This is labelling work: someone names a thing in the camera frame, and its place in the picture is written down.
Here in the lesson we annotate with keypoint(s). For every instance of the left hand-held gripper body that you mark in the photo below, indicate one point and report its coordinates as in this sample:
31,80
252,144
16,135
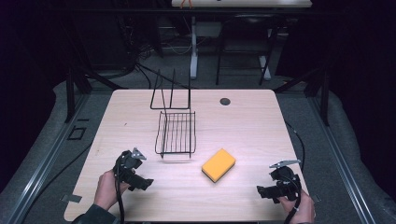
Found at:
126,165

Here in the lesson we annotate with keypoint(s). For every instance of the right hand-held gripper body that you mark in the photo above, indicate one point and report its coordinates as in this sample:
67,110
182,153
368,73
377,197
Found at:
288,185

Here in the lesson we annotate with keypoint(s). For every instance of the yellow sponge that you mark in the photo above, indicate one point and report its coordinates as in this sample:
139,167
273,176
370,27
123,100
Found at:
218,165

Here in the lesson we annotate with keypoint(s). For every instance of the person's right hand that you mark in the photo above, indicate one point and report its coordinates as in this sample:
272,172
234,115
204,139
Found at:
303,208

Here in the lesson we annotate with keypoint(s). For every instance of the person's left hand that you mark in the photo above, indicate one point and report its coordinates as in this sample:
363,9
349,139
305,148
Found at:
107,189

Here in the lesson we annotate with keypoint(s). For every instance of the black tape square mark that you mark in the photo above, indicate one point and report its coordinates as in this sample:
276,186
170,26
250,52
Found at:
76,133

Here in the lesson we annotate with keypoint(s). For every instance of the grey tape strip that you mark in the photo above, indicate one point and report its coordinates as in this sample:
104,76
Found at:
71,198

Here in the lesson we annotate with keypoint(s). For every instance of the black chair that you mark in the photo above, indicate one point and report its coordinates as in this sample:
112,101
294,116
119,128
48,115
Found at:
246,46

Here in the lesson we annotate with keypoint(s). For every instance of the white background desk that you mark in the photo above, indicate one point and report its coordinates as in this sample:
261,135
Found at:
243,3

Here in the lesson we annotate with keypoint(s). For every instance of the aluminium floor rail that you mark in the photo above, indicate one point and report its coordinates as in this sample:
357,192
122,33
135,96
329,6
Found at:
46,159
340,159

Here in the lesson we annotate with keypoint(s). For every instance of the black frame post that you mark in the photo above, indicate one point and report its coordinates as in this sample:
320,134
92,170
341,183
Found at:
70,99
325,102

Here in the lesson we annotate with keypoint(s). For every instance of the black horizontal frame bar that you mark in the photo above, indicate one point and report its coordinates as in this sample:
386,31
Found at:
155,11

